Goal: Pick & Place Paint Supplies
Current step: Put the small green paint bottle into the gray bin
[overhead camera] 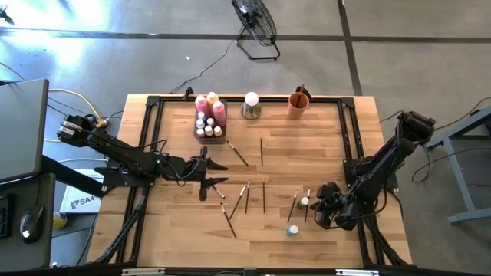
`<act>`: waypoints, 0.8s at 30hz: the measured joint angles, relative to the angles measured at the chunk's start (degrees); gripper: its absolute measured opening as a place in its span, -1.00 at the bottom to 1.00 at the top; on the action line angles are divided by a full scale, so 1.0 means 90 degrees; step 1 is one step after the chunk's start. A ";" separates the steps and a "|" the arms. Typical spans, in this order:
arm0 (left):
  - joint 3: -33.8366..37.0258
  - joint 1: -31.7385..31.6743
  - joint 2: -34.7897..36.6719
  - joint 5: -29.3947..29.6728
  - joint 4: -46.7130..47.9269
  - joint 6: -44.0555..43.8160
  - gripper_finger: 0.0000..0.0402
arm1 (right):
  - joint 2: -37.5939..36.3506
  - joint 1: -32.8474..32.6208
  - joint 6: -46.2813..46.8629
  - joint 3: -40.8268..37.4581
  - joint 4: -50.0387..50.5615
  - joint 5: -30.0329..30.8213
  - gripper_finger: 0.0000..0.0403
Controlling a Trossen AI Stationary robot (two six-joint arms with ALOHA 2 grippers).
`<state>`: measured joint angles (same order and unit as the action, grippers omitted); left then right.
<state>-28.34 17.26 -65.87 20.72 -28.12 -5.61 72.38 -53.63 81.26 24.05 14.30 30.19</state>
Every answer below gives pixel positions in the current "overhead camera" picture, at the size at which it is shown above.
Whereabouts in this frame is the dark grey desk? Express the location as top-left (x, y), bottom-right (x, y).
top-left (0, 155), bottom-right (104, 271)

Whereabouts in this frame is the large pink paint bottle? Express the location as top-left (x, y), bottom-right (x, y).
top-left (212, 100), bottom-right (227, 127)
top-left (194, 94), bottom-right (211, 118)

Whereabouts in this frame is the black fan power cable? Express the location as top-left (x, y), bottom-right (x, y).
top-left (168, 38), bottom-right (239, 95)

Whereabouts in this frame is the brass lamp with white bulb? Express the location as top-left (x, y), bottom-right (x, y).
top-left (240, 90), bottom-right (263, 120)

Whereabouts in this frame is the white printed cardboard box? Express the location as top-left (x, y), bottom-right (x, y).
top-left (59, 168), bottom-right (104, 215)

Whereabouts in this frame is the black computer mouse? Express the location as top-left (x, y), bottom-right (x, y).
top-left (18, 205), bottom-right (45, 245)

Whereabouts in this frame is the yellow cable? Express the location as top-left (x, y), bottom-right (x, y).
top-left (41, 88), bottom-right (101, 143)

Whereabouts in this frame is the grey monitor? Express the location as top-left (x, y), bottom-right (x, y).
top-left (0, 78), bottom-right (50, 184)

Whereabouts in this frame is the small yellow round container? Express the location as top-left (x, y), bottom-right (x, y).
top-left (52, 211), bottom-right (68, 231)

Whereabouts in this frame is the silver aluminium post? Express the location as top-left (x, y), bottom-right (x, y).
top-left (121, 268), bottom-right (166, 276)
top-left (335, 268), bottom-right (380, 276)

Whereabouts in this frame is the black floor fan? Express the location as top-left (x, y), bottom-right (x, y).
top-left (230, 0), bottom-right (282, 61)

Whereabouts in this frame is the grey translucent plastic bin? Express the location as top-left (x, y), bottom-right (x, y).
top-left (193, 98), bottom-right (230, 146)

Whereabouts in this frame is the black keyboard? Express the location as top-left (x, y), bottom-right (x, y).
top-left (0, 193), bottom-right (19, 239)

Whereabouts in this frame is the orange plastic cup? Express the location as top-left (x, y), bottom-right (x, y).
top-left (288, 91), bottom-right (310, 120)

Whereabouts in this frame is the long paintbrush orange ferrule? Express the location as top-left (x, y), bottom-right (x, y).
top-left (295, 83), bottom-right (306, 108)

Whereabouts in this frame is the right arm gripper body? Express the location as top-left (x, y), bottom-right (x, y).
top-left (315, 181), bottom-right (360, 232)

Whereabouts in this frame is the grey metal table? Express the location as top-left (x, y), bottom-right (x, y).
top-left (423, 107), bottom-right (491, 226)

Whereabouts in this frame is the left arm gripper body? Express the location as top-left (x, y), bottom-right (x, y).
top-left (180, 146), bottom-right (210, 202)

